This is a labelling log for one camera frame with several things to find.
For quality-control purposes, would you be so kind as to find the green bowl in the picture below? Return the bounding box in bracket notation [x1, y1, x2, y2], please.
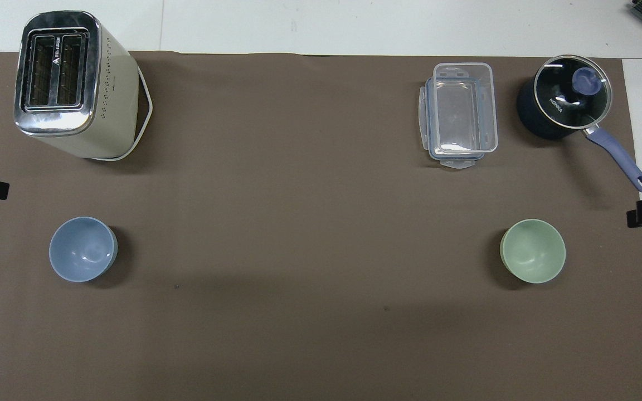
[499, 218, 567, 284]

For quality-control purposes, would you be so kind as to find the blue bowl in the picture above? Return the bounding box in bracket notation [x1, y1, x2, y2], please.
[48, 216, 119, 283]

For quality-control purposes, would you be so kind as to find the clear plastic food container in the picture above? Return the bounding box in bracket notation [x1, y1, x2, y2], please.
[419, 62, 499, 170]

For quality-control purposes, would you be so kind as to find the cream and chrome toaster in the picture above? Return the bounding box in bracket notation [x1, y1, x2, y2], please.
[14, 11, 153, 162]

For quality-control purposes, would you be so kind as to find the glass pot lid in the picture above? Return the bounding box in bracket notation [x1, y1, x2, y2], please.
[534, 55, 613, 130]

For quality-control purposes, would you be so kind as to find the dark blue saucepan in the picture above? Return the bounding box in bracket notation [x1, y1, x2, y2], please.
[517, 55, 642, 194]

